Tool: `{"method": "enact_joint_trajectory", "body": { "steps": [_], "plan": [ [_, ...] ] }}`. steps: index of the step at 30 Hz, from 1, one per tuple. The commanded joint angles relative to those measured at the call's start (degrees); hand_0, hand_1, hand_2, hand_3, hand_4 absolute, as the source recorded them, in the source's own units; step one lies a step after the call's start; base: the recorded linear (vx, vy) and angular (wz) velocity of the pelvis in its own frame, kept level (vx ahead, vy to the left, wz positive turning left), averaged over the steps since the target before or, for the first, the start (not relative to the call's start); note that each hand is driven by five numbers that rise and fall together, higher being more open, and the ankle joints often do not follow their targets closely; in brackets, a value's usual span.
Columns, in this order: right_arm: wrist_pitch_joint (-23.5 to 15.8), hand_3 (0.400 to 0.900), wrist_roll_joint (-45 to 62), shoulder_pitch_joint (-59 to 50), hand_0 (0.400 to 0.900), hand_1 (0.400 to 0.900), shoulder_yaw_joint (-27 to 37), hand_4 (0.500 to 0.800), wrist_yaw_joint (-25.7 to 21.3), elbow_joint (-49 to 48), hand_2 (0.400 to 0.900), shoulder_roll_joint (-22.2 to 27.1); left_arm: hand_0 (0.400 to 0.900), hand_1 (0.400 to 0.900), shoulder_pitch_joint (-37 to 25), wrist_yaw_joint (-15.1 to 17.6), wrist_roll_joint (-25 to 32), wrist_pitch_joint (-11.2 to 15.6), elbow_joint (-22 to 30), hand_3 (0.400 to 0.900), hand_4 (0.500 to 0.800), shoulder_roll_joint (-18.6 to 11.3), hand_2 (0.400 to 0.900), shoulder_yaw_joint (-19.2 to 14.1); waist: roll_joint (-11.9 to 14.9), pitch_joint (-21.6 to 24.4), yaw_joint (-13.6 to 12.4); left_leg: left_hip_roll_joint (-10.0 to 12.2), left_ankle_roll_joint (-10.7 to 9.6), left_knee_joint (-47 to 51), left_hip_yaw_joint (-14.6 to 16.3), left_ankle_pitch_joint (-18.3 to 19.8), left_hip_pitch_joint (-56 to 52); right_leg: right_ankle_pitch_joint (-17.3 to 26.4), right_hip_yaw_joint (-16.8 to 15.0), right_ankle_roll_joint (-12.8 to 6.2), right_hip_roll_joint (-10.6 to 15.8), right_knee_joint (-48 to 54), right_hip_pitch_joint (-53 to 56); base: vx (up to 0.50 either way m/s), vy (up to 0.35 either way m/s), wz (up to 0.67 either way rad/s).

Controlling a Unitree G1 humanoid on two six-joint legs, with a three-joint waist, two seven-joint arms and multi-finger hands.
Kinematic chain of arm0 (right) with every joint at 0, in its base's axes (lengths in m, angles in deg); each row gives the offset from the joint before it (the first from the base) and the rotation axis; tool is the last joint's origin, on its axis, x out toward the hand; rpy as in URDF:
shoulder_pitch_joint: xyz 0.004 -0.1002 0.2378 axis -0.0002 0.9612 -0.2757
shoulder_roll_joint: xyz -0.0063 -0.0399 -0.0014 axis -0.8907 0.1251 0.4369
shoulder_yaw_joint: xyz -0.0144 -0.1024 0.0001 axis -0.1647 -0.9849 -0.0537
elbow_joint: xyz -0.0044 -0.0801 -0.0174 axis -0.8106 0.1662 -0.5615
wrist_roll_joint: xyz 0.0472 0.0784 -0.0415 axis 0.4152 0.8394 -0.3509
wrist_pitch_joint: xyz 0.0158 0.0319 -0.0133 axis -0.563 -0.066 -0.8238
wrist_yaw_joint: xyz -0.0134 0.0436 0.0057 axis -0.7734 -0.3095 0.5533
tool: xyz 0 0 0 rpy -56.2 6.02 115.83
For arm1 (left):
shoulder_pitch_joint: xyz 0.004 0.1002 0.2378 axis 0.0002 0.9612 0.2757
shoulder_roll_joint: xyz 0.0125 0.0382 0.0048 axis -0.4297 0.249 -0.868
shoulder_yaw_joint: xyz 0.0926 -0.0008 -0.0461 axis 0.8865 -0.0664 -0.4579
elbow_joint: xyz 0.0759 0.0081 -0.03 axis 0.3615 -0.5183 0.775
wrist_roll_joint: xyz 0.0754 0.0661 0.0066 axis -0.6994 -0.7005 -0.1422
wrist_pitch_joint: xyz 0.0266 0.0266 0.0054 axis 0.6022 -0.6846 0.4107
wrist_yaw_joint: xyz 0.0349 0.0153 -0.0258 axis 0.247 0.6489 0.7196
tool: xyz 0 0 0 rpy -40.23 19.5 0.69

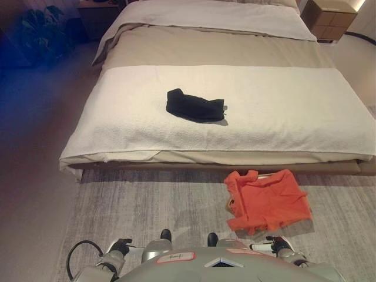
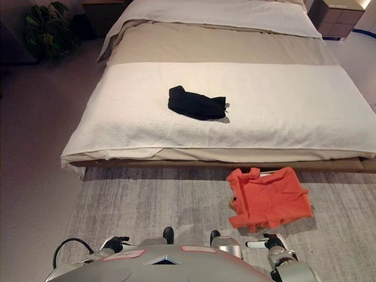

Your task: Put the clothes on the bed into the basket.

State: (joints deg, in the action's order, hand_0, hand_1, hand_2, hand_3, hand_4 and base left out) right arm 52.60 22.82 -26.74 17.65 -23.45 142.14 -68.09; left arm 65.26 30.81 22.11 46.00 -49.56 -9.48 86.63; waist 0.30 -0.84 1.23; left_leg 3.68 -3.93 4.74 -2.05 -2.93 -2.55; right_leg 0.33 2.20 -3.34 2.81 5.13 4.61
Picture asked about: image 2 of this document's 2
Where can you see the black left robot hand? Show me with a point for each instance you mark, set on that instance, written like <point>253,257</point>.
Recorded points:
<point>117,242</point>

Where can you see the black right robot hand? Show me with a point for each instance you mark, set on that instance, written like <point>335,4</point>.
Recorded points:
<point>271,240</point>

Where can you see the black garment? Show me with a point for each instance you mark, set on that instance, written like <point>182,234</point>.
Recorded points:
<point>195,104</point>

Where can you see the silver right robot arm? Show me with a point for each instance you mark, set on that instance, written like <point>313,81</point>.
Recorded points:
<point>289,264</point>

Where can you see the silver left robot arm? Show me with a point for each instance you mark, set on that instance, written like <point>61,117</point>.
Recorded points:
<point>97,256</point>

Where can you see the white textured bed blanket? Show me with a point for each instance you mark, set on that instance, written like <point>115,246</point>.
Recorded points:
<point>264,117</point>

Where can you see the white bed sheet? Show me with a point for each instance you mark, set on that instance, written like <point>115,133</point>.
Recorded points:
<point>211,13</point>

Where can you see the orange garment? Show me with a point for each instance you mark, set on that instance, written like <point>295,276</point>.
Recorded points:
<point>270,199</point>

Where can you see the silver right robot leg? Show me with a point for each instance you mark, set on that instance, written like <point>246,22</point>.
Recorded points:
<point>226,245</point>

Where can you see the grey patterned rug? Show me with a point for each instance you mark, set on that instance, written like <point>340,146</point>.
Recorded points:
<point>147,202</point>

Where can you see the silver robot torso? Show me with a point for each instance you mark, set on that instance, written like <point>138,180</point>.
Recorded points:
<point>164,268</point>

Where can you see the beige duvet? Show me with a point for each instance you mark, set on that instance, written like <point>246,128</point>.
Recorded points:
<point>220,47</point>

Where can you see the dark cabinet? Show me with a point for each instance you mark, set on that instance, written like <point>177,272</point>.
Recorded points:
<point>14,44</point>

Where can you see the green potted plant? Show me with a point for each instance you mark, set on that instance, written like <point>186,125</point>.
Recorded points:
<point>47,29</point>

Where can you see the dark wooden nightstand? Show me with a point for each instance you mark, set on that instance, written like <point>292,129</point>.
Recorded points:
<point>102,14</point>

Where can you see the light wooden nightstand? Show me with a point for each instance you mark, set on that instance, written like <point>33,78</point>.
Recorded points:
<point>335,17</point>

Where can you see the wooden bed frame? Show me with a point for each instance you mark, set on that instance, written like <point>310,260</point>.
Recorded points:
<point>205,164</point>

